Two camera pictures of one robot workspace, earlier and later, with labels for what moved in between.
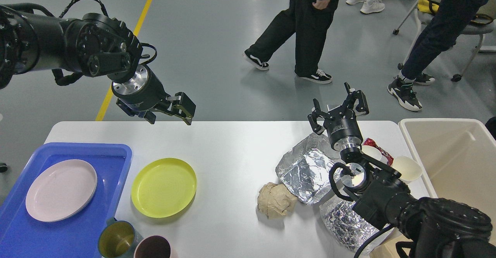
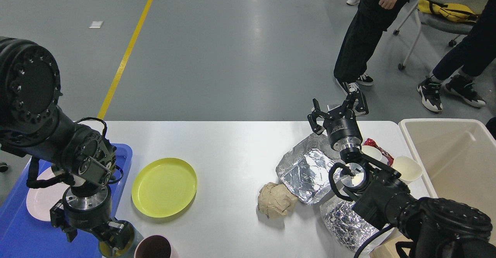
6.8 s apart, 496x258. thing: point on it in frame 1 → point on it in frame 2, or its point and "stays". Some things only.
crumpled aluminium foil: (348, 227) stays
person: (461, 0) → (474, 53)
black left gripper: (140, 96) → (92, 212)
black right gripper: (343, 130) stays
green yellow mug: (118, 239) stays
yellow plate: (164, 187) stays
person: (310, 13) → (379, 0)
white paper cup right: (410, 170) stays
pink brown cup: (155, 246) stays
